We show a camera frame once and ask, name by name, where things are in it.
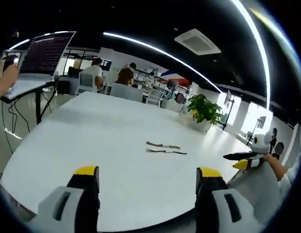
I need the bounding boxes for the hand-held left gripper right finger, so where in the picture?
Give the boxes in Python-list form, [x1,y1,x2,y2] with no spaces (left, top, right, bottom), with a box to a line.
[195,166,265,233]

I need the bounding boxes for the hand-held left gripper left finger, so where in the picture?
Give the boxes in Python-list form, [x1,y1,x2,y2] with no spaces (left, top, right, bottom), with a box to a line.
[29,166,100,233]

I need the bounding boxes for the person's right hand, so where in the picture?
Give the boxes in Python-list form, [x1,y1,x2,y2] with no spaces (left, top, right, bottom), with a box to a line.
[263,154,277,168]

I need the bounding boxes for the person's white shirt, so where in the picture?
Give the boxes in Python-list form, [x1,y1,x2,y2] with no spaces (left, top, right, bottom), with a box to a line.
[227,149,301,225]

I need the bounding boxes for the monitor on black stand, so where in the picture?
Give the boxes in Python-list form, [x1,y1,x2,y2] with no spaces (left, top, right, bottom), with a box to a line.
[219,89,236,131]

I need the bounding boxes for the green potted plant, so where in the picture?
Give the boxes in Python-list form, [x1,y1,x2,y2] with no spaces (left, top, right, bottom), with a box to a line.
[187,94,225,133]

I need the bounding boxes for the ceiling light strip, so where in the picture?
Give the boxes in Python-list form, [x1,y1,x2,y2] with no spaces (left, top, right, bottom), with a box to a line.
[102,32,223,93]
[230,0,272,115]

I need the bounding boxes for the white office chair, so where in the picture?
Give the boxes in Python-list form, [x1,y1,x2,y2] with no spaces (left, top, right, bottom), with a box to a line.
[146,88,165,108]
[109,83,144,103]
[76,72,98,96]

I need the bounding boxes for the white storage shelves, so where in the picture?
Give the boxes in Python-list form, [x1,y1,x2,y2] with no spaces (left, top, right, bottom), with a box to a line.
[133,67,193,99]

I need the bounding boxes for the black laptop stand table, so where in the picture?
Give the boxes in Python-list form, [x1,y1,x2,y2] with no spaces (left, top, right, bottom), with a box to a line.
[0,81,59,126]

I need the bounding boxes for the ceiling air conditioner vent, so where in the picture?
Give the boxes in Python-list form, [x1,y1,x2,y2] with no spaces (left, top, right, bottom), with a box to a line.
[174,28,222,56]

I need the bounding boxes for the black desk monitor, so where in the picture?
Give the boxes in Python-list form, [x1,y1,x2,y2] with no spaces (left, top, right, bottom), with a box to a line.
[67,66,84,77]

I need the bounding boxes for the open laptop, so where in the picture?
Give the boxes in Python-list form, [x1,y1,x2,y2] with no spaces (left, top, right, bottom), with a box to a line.
[0,31,77,100]

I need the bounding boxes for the smartphone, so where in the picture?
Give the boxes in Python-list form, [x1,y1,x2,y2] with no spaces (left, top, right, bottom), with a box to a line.
[3,54,20,71]

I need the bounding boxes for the hanging black cable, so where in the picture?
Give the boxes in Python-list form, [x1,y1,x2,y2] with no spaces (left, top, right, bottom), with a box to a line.
[1,91,56,155]

